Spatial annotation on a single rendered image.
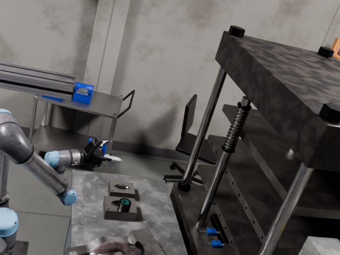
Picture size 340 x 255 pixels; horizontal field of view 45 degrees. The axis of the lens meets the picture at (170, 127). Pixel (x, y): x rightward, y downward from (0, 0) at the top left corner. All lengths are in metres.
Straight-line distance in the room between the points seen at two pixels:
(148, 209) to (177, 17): 2.29
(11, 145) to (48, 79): 0.48
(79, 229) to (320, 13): 3.54
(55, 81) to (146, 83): 3.42
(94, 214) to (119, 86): 2.21
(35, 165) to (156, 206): 1.33
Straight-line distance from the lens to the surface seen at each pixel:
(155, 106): 4.75
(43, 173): 1.77
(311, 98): 1.92
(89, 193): 2.86
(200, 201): 3.11
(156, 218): 2.79
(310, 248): 1.97
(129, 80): 4.59
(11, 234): 1.89
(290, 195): 1.88
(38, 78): 1.24
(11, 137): 1.66
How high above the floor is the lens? 2.50
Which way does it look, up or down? 25 degrees down
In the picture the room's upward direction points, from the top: 17 degrees clockwise
